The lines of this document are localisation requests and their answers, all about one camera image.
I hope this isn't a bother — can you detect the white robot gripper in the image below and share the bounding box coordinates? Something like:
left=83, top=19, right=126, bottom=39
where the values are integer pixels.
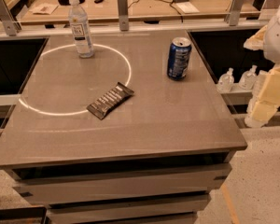
left=244, top=8, right=280, bottom=128

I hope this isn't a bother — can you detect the blue pepsi can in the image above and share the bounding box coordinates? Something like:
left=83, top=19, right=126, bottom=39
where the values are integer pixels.
left=167, top=37, right=192, bottom=80

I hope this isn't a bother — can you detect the black rxbar chocolate bar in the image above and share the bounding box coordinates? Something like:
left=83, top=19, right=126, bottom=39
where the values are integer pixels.
left=87, top=82, right=134, bottom=119

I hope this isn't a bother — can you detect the clear sanitizer pump bottle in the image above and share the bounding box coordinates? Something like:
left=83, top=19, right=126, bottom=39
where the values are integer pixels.
left=239, top=65, right=257, bottom=90
left=217, top=68, right=234, bottom=93

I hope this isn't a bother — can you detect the white paper sheet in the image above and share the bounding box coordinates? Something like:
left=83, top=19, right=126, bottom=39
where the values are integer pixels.
left=176, top=2, right=199, bottom=14

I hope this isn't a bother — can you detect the lower grey cabinet drawer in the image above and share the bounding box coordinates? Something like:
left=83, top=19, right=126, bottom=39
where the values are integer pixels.
left=49, top=194, right=210, bottom=224

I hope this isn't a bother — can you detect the grey cabinet drawer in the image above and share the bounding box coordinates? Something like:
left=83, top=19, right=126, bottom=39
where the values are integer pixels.
left=14, top=163, right=231, bottom=205
left=49, top=194, right=210, bottom=224

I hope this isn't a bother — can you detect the small black device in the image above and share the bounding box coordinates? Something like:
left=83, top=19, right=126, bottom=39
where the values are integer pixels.
left=94, top=0, right=104, bottom=4

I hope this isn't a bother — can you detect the clear tea water bottle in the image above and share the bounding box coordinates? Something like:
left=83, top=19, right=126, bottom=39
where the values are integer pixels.
left=68, top=0, right=94, bottom=58

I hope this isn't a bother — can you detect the tan paper packet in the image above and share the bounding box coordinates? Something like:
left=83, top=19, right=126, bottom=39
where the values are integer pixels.
left=32, top=3, right=58, bottom=15

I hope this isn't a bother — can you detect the upper grey cabinet drawer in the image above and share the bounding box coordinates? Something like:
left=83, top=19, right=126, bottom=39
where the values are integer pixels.
left=14, top=163, right=231, bottom=205

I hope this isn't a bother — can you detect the right metal bracket post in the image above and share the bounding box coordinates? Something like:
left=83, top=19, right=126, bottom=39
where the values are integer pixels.
left=225, top=0, right=245, bottom=26

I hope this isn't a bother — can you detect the metal bracket post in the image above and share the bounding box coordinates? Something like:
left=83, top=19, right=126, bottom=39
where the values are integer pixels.
left=0, top=0, right=21, bottom=36
left=117, top=0, right=129, bottom=31
left=225, top=0, right=245, bottom=26

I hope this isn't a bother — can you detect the middle metal bracket post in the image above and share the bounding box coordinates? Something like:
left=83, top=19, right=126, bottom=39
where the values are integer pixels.
left=117, top=0, right=129, bottom=31

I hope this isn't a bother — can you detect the left metal bracket post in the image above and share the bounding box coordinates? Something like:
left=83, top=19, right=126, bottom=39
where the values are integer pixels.
left=0, top=0, right=21, bottom=36

